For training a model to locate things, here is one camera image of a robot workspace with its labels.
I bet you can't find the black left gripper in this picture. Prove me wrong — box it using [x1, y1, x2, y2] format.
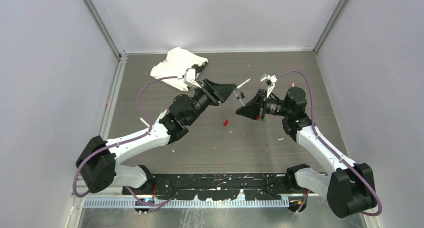
[186, 79, 236, 126]

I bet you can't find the white pen green tip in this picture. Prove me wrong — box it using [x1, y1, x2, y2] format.
[236, 78, 251, 90]

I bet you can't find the white pen red tip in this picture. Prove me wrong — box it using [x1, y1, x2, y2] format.
[157, 109, 168, 121]

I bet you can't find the grey pen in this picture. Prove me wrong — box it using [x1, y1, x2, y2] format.
[232, 90, 245, 106]

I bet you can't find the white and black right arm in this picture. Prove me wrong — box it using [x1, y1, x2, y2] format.
[235, 80, 382, 218]

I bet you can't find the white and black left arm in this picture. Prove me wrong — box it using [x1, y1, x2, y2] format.
[72, 78, 237, 197]

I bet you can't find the white crumpled cloth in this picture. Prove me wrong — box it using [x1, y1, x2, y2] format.
[150, 47, 208, 79]

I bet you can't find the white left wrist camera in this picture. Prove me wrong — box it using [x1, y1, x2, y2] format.
[183, 68, 201, 89]

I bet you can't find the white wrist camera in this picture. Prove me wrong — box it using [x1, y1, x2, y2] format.
[260, 73, 278, 98]
[183, 68, 201, 89]

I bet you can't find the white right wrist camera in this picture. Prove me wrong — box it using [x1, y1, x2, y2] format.
[260, 73, 278, 98]

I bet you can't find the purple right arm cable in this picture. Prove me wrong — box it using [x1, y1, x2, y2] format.
[276, 69, 383, 217]

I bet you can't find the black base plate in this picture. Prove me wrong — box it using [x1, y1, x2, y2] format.
[132, 173, 307, 201]

